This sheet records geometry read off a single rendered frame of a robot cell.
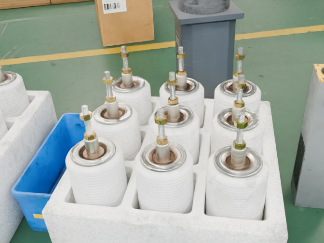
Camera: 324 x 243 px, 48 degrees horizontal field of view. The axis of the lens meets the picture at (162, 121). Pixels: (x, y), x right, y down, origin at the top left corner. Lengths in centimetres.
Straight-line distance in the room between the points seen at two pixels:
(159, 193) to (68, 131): 49
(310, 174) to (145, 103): 37
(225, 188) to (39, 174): 48
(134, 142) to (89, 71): 82
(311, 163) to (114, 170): 41
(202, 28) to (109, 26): 69
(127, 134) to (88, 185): 14
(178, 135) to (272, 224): 21
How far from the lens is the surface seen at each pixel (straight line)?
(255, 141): 66
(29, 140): 90
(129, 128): 69
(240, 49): 74
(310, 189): 85
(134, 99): 77
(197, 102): 77
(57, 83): 144
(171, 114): 67
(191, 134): 67
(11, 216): 86
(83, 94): 133
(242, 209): 59
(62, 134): 99
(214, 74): 114
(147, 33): 172
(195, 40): 108
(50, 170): 94
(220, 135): 65
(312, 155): 79
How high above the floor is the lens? 63
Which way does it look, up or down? 34 degrees down
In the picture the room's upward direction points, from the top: 4 degrees counter-clockwise
